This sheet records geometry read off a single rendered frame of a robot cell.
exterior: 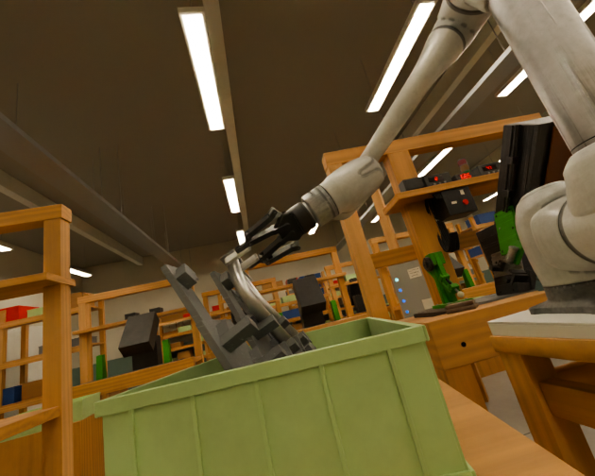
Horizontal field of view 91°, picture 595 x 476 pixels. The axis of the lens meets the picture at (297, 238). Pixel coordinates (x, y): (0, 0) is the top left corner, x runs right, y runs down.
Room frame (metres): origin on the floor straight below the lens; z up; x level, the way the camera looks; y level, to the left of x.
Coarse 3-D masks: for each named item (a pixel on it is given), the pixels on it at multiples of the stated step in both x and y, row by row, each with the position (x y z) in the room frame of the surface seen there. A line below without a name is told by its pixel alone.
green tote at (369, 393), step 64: (384, 320) 0.60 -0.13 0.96; (192, 384) 0.38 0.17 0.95; (256, 384) 0.37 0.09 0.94; (320, 384) 0.37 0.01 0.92; (384, 384) 0.36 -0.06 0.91; (128, 448) 0.39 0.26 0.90; (192, 448) 0.38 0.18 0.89; (256, 448) 0.38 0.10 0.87; (320, 448) 0.37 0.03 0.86; (384, 448) 0.37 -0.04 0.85; (448, 448) 0.36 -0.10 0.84
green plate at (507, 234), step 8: (512, 208) 1.30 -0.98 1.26; (496, 216) 1.40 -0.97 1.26; (504, 216) 1.35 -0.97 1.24; (512, 216) 1.30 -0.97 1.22; (496, 224) 1.41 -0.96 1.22; (504, 224) 1.35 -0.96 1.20; (512, 224) 1.31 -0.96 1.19; (504, 232) 1.36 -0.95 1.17; (512, 232) 1.32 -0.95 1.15; (504, 240) 1.37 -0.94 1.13; (512, 240) 1.33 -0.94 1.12; (504, 248) 1.38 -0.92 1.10
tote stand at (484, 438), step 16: (448, 400) 0.63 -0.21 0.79; (464, 400) 0.62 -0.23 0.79; (464, 416) 0.55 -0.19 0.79; (480, 416) 0.54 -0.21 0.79; (496, 416) 0.53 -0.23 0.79; (464, 432) 0.50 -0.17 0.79; (480, 432) 0.49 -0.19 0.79; (496, 432) 0.48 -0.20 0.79; (512, 432) 0.47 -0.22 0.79; (464, 448) 0.46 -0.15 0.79; (480, 448) 0.45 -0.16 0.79; (496, 448) 0.44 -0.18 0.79; (512, 448) 0.43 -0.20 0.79; (528, 448) 0.42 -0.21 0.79; (480, 464) 0.41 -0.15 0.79; (496, 464) 0.41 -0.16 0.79; (512, 464) 0.40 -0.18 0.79; (528, 464) 0.39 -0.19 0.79; (544, 464) 0.39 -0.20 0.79; (560, 464) 0.38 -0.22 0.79
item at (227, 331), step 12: (228, 324) 0.50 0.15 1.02; (240, 324) 0.48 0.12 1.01; (252, 324) 0.48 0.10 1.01; (228, 336) 0.48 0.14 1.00; (240, 336) 0.48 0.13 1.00; (228, 348) 0.48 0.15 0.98; (252, 348) 0.58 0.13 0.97; (276, 348) 0.56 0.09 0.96; (252, 360) 0.57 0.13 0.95; (264, 360) 0.56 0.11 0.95
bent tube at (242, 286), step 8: (224, 256) 0.69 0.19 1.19; (232, 264) 0.67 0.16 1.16; (232, 272) 0.65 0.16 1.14; (240, 272) 0.65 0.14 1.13; (232, 280) 0.64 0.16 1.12; (240, 280) 0.63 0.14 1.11; (240, 288) 0.63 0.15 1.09; (248, 288) 0.63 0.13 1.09; (240, 296) 0.63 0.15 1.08; (248, 296) 0.63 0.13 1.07; (248, 304) 0.63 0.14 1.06; (256, 304) 0.64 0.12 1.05; (256, 312) 0.64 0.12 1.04; (264, 312) 0.65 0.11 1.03; (280, 328) 0.71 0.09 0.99; (280, 336) 0.72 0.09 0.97; (288, 336) 0.74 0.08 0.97
